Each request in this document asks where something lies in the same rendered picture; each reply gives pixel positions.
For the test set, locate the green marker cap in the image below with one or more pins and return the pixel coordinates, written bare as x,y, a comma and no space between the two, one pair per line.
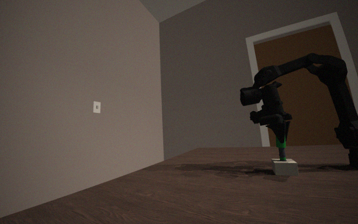
280,145

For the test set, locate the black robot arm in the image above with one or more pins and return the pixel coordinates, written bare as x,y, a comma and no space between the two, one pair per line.
332,73

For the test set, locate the beige rectangular block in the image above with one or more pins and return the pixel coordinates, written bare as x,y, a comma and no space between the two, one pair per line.
288,167

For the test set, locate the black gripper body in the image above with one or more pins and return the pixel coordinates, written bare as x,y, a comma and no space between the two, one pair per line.
275,112

